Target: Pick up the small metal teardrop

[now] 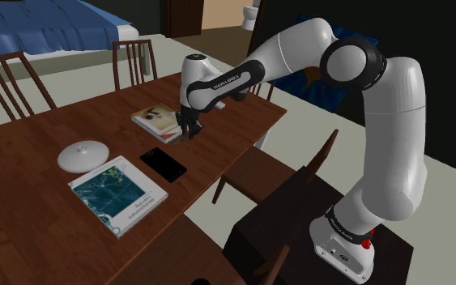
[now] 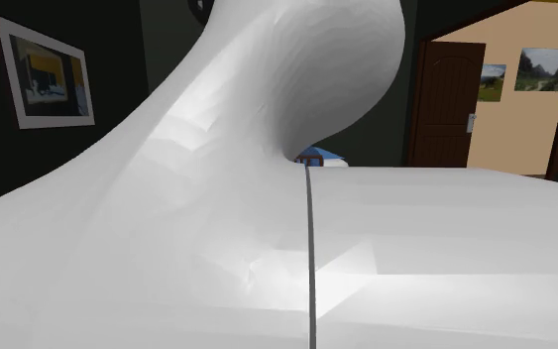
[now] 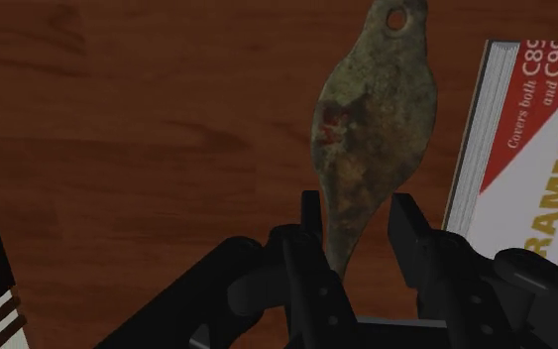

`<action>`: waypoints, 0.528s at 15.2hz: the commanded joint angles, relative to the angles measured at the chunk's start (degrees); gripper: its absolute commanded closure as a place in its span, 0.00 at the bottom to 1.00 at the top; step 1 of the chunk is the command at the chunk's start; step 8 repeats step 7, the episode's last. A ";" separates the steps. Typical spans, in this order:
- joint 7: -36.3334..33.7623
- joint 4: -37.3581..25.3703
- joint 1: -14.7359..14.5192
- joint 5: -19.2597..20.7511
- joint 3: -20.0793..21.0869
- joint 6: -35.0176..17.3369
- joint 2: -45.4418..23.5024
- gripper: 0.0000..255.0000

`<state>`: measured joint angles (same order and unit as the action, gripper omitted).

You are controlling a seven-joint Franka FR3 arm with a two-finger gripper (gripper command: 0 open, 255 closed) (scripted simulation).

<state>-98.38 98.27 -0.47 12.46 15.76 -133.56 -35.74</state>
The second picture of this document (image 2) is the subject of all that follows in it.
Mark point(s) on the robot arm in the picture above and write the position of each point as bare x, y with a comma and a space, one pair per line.
220, 232

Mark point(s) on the blue and white bed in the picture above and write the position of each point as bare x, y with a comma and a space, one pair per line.
324, 156

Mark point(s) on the dark brown door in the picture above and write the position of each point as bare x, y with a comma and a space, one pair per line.
445, 106

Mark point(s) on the small landscape wall picture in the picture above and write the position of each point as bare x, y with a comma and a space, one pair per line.
492, 82

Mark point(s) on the white framed wall picture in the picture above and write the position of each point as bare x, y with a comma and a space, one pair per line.
46, 77

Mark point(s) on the large landscape wall picture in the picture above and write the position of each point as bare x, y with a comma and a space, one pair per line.
543, 69

